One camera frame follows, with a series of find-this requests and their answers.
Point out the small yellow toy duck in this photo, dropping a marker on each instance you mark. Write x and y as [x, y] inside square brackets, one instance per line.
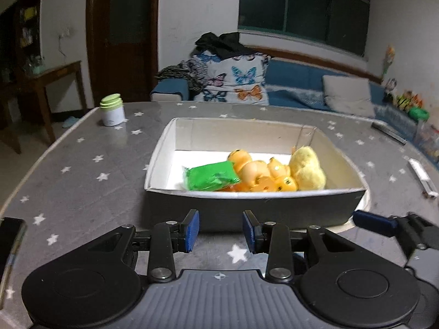
[281, 175]

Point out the black remote control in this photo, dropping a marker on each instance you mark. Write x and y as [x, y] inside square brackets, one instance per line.
[389, 132]

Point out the green clay pack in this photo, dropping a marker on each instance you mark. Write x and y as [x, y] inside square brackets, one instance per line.
[210, 177]

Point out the beige cushion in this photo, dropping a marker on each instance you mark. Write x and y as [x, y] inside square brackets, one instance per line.
[348, 95]

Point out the yellow plush chick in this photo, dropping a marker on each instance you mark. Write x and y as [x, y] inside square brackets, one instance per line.
[306, 169]

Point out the orange clay pack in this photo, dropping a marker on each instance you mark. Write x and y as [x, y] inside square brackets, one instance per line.
[239, 187]

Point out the orange rubber duck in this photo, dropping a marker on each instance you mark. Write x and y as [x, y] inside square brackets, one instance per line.
[248, 170]

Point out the green lidded white jar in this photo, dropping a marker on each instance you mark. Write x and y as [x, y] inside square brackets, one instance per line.
[112, 110]

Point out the white cardboard box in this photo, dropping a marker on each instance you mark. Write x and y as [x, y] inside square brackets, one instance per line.
[188, 142]

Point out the grey patterned cloth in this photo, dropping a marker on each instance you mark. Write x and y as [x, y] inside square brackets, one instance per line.
[193, 71]

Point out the black clothes pile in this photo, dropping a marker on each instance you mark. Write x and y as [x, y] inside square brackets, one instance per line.
[225, 46]

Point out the butterfly print pillow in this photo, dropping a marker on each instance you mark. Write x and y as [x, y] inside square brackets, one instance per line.
[239, 79]

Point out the dark wooden door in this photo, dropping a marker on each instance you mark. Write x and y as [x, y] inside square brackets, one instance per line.
[122, 48]

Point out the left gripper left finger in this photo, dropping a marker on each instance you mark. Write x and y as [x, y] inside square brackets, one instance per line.
[168, 238]

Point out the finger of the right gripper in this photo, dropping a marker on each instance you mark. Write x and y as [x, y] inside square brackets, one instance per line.
[411, 232]

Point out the white remote control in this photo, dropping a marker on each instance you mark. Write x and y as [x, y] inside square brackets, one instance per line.
[429, 189]

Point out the panda plush toy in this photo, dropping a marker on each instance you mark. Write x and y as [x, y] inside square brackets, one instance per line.
[389, 91]

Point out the green framed window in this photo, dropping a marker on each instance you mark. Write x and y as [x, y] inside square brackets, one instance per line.
[341, 24]

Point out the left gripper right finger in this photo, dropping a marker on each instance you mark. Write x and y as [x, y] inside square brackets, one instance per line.
[273, 239]

